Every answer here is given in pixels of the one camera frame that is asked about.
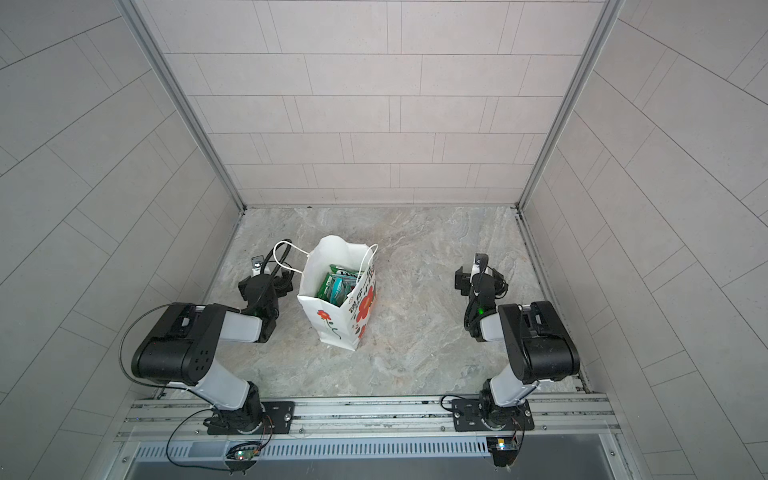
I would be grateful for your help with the white floral paper bag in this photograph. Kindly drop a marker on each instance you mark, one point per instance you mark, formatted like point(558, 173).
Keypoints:
point(340, 326)

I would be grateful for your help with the left circuit board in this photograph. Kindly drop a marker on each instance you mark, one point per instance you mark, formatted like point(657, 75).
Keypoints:
point(244, 452)

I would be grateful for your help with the circuit board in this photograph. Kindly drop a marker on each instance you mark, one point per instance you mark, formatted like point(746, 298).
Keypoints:
point(244, 452)
point(503, 450)

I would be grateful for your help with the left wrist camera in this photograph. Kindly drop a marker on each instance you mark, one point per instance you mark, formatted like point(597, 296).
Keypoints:
point(256, 265)

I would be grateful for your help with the green candy bag in bag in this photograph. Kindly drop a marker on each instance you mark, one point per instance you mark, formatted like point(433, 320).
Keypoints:
point(337, 284)

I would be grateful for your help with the right circuit board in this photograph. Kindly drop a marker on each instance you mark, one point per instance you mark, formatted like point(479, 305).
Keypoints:
point(503, 450)

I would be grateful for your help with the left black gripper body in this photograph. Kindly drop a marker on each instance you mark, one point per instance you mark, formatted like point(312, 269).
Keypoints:
point(280, 282)

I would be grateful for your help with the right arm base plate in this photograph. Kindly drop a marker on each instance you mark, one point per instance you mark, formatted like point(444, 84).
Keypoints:
point(475, 415)

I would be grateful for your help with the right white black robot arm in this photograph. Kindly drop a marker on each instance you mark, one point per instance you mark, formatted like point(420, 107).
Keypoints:
point(539, 347)

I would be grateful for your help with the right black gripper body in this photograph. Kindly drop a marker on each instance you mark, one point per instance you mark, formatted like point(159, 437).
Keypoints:
point(466, 280)

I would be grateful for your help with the aluminium mounting rail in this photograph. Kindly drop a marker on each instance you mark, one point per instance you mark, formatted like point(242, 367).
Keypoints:
point(368, 417)

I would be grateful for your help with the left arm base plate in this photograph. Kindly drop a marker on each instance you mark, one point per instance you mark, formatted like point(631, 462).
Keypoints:
point(252, 418)

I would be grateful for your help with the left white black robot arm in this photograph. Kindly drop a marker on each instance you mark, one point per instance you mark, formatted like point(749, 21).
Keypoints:
point(180, 352)

